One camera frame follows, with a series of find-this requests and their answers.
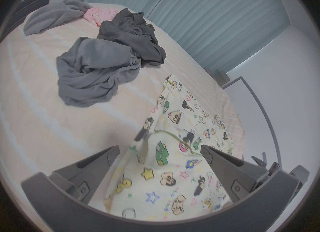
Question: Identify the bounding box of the black padded chair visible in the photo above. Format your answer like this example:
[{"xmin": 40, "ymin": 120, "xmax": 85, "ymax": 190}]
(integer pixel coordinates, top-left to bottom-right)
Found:
[{"xmin": 10, "ymin": 0, "xmax": 54, "ymax": 27}]

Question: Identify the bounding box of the dark grey garment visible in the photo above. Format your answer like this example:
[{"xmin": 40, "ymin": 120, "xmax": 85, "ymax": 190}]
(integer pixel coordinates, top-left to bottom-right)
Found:
[{"xmin": 56, "ymin": 37, "xmax": 142, "ymax": 107}]

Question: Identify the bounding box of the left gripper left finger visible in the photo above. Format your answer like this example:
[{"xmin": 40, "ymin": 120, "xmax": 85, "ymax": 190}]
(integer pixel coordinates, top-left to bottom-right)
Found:
[{"xmin": 49, "ymin": 146, "xmax": 120, "ymax": 205}]

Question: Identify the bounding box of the black garment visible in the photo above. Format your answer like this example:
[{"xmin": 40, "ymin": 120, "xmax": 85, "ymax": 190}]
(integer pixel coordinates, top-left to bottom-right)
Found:
[{"xmin": 97, "ymin": 7, "xmax": 167, "ymax": 69}]

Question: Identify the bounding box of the bed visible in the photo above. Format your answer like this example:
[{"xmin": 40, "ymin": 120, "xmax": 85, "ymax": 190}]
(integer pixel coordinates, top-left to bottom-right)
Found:
[{"xmin": 0, "ymin": 2, "xmax": 282, "ymax": 216}]

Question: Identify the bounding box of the grey bedside table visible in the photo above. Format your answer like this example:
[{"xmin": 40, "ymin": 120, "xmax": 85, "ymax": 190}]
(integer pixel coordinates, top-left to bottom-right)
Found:
[{"xmin": 204, "ymin": 67, "xmax": 230, "ymax": 87}]

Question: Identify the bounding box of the light grey garment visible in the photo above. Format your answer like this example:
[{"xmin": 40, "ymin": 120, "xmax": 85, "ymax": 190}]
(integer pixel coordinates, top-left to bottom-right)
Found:
[{"xmin": 23, "ymin": 0, "xmax": 93, "ymax": 36}]

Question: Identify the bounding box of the pink garment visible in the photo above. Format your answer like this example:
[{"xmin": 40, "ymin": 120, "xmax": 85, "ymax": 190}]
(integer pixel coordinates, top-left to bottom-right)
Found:
[{"xmin": 83, "ymin": 7, "xmax": 120, "ymax": 27}]

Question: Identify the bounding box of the white printed pyjama top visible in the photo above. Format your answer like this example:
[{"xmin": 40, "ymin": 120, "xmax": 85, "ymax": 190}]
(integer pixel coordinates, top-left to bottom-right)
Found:
[{"xmin": 104, "ymin": 74, "xmax": 235, "ymax": 221}]

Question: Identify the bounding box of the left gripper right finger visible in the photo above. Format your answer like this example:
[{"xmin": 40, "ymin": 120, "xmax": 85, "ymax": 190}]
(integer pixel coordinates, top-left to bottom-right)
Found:
[{"xmin": 200, "ymin": 145, "xmax": 269, "ymax": 205}]

